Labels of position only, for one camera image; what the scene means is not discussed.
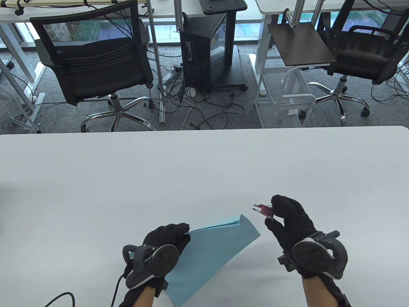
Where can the black office chair with armrests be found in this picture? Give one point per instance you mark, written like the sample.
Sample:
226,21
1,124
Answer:
361,54

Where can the aluminium frame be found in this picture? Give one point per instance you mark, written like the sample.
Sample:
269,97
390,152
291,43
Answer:
295,12
156,64

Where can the black wrist tracker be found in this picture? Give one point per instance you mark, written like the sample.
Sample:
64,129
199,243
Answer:
156,262
314,259

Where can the black computer tower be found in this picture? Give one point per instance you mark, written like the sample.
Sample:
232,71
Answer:
198,54

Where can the person's right forearm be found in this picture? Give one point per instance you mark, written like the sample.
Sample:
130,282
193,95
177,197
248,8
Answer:
314,292

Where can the aluminium frame leg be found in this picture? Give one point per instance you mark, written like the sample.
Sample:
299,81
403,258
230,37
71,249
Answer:
19,96

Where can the black left wrist tracker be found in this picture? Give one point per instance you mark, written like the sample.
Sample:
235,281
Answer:
156,262

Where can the black monitor stand with tray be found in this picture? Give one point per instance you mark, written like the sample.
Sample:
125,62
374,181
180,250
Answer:
223,6

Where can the blue paper sheets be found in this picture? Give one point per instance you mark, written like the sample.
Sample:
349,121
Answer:
217,252

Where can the black mesh office chair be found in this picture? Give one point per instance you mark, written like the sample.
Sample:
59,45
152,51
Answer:
96,76

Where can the black right wrist tracker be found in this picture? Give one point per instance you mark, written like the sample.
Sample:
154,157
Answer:
314,259

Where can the red binder clip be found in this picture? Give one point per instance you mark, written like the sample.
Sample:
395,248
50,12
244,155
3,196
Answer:
263,210

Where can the white power strip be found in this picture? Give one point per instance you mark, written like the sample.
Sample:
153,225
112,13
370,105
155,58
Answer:
172,74

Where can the person's left forearm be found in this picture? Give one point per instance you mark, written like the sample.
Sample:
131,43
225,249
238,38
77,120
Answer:
145,299

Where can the person's right hand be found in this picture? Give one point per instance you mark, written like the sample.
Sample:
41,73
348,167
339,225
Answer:
290,217

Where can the person's left hand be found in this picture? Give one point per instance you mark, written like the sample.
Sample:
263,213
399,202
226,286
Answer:
167,235

